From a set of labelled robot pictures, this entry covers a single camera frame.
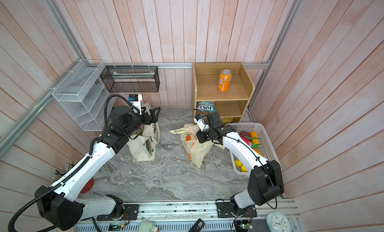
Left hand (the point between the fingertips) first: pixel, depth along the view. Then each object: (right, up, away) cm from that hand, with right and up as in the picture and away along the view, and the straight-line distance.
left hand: (153, 110), depth 73 cm
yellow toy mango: (+49, -33, +10) cm, 60 cm away
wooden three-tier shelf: (+46, +6, +23) cm, 52 cm away
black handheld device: (+22, -54, -6) cm, 58 cm away
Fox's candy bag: (+29, +4, +20) cm, 35 cm away
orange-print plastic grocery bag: (+22, -21, +7) cm, 31 cm away
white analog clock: (+60, -53, -4) cm, 80 cm away
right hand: (+23, -13, +12) cm, 29 cm away
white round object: (-2, -53, -7) cm, 54 cm away
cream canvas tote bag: (-8, -19, +8) cm, 22 cm away
